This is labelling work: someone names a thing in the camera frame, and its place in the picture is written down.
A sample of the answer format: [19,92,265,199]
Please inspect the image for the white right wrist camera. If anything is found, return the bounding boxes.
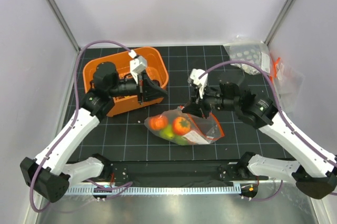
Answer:
[187,68,208,99]

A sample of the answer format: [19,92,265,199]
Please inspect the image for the white slotted cable duct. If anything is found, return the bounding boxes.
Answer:
[65,184,241,196]

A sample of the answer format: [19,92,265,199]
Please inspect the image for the black grid cutting mat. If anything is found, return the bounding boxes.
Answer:
[70,45,288,162]

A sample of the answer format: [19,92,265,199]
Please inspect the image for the clear orange-zip bag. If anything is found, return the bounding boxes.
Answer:
[144,106,225,146]

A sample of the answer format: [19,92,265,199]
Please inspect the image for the spare clear orange-zip bags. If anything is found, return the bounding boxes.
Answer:
[270,54,304,114]

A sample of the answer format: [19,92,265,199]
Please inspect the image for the orange toy persimmon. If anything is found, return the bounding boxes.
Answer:
[172,117,191,136]

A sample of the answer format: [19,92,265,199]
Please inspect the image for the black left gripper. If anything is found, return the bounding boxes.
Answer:
[108,70,167,106]

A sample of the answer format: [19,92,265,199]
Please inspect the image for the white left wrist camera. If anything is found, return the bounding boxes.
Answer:
[128,49,147,83]

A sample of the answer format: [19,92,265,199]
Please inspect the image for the green toy apple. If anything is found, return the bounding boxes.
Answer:
[160,124,175,140]

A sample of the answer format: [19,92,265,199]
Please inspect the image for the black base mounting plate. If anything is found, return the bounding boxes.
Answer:
[91,160,267,188]

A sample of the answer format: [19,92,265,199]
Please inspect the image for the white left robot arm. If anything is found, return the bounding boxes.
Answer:
[20,62,167,203]

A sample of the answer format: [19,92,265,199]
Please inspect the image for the bag of white pieces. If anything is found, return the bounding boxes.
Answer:
[223,36,272,76]

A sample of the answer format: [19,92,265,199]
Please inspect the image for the green toy lime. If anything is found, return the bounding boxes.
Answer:
[174,135,189,146]

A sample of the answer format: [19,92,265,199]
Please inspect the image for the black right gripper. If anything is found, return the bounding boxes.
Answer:
[183,83,239,119]

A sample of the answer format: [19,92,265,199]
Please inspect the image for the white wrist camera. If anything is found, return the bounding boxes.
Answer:
[128,49,147,83]
[187,68,208,99]

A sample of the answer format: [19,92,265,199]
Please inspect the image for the orange plastic basket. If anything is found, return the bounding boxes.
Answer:
[82,47,169,117]

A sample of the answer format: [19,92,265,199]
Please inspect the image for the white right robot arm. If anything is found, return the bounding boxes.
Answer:
[183,69,336,199]

